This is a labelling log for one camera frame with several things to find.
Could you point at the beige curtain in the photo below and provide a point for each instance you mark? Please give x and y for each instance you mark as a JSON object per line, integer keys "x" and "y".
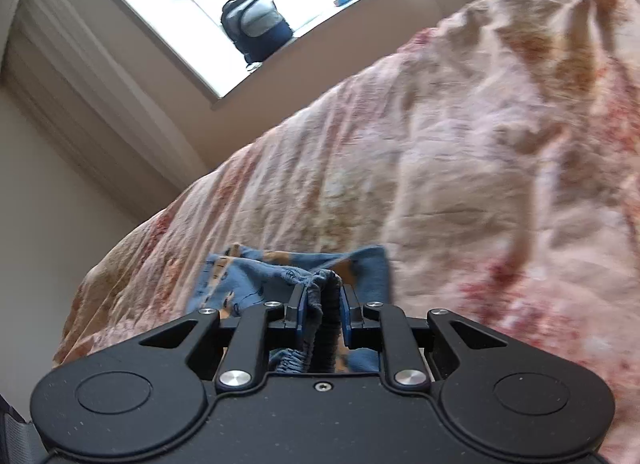
{"x": 90, "y": 94}

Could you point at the pink floral bed blanket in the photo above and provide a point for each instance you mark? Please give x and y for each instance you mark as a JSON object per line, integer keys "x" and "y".
{"x": 450, "y": 144}

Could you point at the blue orange patterned pants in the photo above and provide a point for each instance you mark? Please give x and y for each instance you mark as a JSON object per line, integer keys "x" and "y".
{"x": 250, "y": 279}

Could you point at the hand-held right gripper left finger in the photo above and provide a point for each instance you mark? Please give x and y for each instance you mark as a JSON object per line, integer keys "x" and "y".
{"x": 298, "y": 315}

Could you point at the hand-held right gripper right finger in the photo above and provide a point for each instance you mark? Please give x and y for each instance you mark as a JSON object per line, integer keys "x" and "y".
{"x": 345, "y": 318}

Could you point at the blue grey backpack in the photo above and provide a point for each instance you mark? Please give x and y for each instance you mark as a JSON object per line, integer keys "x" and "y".
{"x": 255, "y": 24}

